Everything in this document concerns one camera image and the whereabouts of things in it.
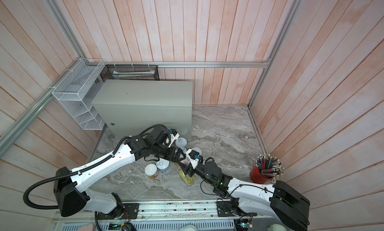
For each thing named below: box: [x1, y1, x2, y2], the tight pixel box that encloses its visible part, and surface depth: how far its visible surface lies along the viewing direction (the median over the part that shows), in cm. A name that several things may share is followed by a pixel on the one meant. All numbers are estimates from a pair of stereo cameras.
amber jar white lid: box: [144, 163, 158, 180], surface depth 82 cm
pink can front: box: [180, 157, 191, 166], surface depth 73 cm
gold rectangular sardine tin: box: [179, 169, 195, 186], surface depth 81 cm
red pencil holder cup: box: [249, 165, 275, 184], surface depth 77 cm
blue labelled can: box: [156, 158, 170, 173], surface depth 85 cm
